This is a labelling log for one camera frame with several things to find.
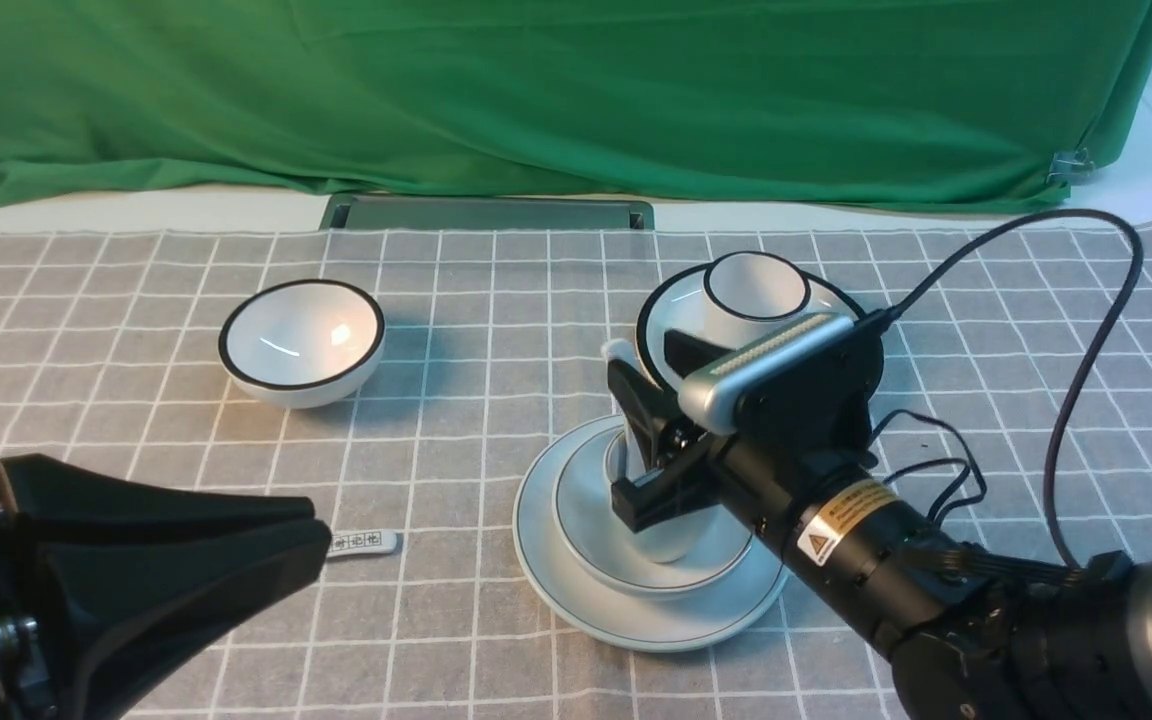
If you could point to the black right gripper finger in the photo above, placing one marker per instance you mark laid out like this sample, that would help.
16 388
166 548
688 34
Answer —
657 423
686 480

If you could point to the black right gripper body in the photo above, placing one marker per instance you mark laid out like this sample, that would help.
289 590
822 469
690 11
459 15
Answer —
823 402

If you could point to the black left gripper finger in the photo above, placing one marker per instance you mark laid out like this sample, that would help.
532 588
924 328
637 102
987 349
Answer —
120 620
49 508

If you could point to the grey-rimmed white bowl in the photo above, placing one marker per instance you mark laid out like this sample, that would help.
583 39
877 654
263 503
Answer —
582 508

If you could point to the plain white cup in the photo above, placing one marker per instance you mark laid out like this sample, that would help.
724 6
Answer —
665 542

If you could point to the plain white ceramic spoon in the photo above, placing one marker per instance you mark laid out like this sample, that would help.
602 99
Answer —
626 378

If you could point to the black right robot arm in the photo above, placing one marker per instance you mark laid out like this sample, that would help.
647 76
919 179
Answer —
968 634

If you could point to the black-rimmed illustrated plate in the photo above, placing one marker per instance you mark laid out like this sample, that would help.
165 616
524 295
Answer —
678 305

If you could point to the plain white plate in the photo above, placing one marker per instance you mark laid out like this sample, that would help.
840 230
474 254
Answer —
655 624

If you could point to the black-rimmed white cup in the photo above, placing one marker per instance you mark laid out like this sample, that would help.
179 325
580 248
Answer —
745 295

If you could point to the grey checked tablecloth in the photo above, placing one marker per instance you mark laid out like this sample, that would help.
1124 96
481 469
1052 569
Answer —
109 359

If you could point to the white spoon with characters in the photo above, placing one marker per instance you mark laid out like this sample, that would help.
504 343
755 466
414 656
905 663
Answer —
378 542

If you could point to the black-rimmed white bowl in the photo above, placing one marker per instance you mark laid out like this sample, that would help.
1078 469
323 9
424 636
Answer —
304 344

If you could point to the grey metal tray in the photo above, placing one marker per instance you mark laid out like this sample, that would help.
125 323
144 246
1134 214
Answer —
374 212

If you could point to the metal clamp on backdrop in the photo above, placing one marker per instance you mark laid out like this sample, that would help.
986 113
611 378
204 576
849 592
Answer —
1071 167

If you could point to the green backdrop cloth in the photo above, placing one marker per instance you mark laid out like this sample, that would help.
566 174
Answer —
897 105

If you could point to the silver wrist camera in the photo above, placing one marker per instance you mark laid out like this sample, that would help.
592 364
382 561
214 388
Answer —
710 395

